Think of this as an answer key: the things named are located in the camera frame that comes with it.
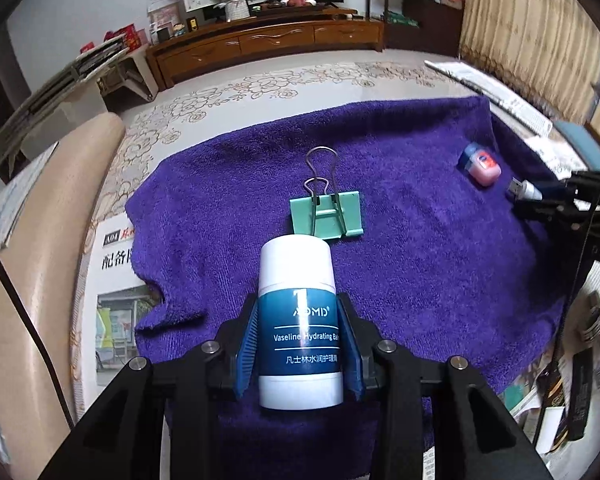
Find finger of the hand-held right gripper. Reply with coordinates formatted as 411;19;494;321
516;198;600;233
562;169;600;198

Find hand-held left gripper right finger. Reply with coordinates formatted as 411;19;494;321
337;292;556;480

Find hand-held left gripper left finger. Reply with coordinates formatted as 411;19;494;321
37;299;261;480

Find white and blue usb drive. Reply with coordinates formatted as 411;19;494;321
506;177;571;204

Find white and blue balm stick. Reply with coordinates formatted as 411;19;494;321
257;234;344;409

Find teal cushion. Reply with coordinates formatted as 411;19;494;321
552;120;600;173

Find small pink jar blue lid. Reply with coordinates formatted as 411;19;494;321
457;143;502;189

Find purple towel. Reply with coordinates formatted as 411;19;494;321
124;95;581;480

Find newspaper with photo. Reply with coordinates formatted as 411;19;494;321
72;217;168;411

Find black flat box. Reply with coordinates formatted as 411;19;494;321
566;347;595;443

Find green binder clip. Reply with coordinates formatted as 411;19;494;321
289;146;366;242

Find bamboo curtain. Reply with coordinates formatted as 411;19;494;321
457;0;600;128

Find beige sofa armrest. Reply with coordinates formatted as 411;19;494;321
0;112;127;466

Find dark wooden shelf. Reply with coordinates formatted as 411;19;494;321
367;0;467;57

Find white side table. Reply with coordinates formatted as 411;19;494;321
97;45;161;103

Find wooden tv cabinet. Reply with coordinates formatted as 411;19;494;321
145;5;385;91

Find red boxes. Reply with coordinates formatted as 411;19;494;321
102;25;151;53

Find tea set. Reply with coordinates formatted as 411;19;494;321
252;0;331;11

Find black cable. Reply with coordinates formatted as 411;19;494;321
0;232;78;428

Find wall calendar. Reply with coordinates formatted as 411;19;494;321
146;0;183;31

